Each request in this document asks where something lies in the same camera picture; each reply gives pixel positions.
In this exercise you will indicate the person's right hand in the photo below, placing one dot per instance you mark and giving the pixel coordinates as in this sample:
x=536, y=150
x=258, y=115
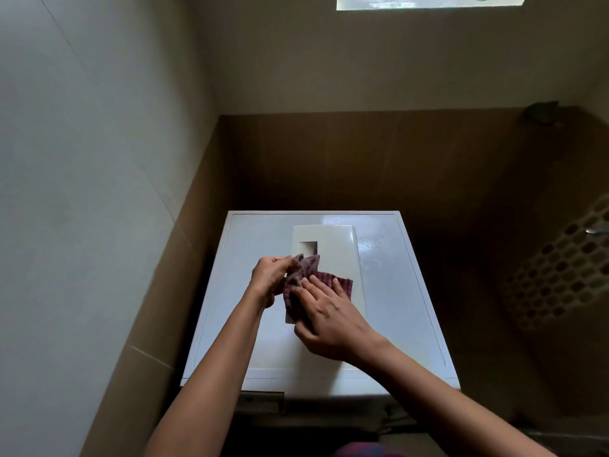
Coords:
x=338, y=323

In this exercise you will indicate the person's left hand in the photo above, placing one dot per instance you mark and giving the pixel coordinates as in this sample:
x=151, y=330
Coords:
x=269, y=278

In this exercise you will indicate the red checkered cloth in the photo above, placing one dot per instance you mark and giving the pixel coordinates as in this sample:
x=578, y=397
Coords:
x=309, y=271

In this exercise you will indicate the white washing machine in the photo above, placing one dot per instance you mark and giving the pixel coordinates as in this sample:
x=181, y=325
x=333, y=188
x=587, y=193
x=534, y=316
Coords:
x=404, y=304

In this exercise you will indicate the person's right forearm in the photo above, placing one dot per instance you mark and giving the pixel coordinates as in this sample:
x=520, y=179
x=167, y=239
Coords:
x=452, y=409

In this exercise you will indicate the person's left forearm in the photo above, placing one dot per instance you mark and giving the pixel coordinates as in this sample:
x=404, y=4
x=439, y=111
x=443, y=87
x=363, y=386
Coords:
x=209, y=385

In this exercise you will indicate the dark red shirt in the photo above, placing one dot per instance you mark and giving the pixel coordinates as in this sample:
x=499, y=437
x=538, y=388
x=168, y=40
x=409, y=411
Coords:
x=368, y=451

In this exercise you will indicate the perforated plastic basket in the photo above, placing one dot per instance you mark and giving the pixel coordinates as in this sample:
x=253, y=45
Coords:
x=561, y=271

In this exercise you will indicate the dark round basin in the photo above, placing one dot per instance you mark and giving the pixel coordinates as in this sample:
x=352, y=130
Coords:
x=571, y=442

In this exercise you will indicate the metal wall tap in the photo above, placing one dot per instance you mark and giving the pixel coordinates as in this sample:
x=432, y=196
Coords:
x=597, y=230

